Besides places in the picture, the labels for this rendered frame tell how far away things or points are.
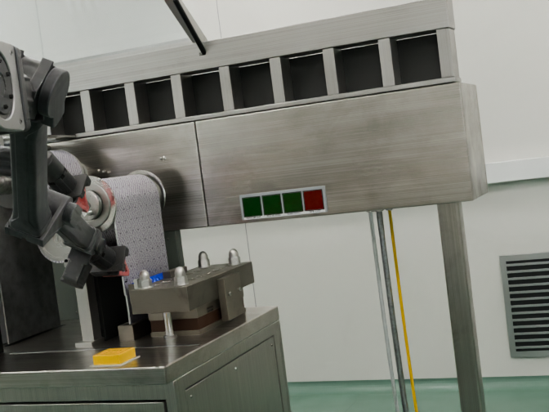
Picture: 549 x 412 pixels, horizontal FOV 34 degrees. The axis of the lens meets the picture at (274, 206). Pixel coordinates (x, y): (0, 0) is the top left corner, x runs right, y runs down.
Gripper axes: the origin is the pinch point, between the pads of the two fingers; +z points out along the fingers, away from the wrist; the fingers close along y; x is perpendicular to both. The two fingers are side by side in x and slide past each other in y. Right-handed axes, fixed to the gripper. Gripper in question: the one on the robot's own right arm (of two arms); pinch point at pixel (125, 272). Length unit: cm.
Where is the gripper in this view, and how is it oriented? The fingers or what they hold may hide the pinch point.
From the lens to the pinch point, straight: 233.7
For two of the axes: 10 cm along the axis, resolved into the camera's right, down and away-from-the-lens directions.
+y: 9.2, -1.0, -3.8
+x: 0.7, -9.0, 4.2
